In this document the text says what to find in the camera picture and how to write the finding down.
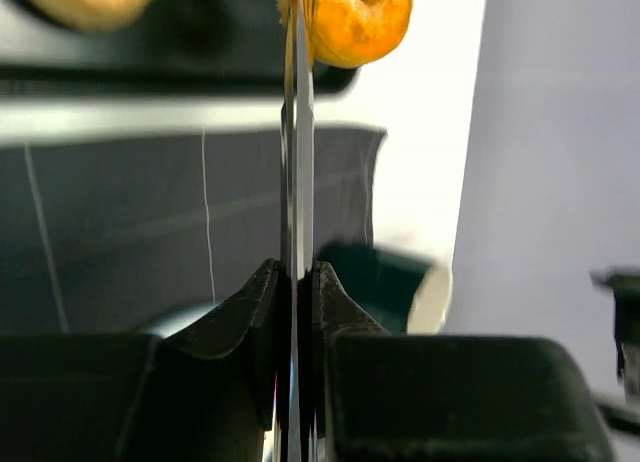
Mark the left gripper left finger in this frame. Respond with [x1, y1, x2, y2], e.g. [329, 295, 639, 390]
[1, 259, 279, 461]

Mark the orange bagel donut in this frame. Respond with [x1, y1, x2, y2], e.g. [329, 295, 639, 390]
[276, 0, 413, 69]

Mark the small round bun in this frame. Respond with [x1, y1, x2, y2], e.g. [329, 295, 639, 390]
[28, 0, 153, 32]

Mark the dark checked placemat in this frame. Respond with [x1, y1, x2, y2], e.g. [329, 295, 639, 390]
[0, 124, 389, 336]

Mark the black rectangular tray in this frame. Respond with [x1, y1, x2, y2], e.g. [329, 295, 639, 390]
[0, 0, 362, 96]

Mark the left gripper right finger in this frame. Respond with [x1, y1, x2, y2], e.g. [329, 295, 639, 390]
[312, 262, 615, 461]

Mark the green mug white interior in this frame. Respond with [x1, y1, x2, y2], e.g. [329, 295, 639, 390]
[317, 241, 453, 334]

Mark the white watermelon pattern plate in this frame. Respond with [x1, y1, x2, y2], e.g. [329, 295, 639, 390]
[135, 301, 218, 338]

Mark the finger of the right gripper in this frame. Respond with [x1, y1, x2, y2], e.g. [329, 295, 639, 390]
[590, 268, 639, 427]

